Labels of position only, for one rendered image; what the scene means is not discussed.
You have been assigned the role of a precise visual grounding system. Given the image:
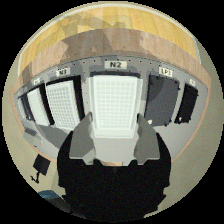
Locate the white control panel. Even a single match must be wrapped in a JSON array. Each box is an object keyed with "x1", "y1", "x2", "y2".
[{"x1": 23, "y1": 129, "x2": 44, "y2": 148}]

